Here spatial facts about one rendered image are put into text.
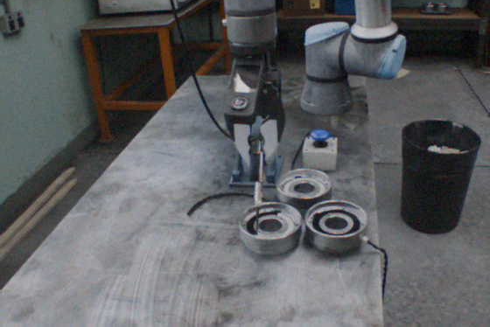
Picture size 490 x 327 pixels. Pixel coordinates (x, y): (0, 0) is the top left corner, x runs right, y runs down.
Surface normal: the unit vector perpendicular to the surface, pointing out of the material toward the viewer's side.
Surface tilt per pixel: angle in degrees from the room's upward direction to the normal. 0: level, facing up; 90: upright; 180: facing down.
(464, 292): 0
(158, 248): 0
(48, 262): 0
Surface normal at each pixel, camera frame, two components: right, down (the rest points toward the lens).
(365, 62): -0.55, 0.56
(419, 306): -0.07, -0.89
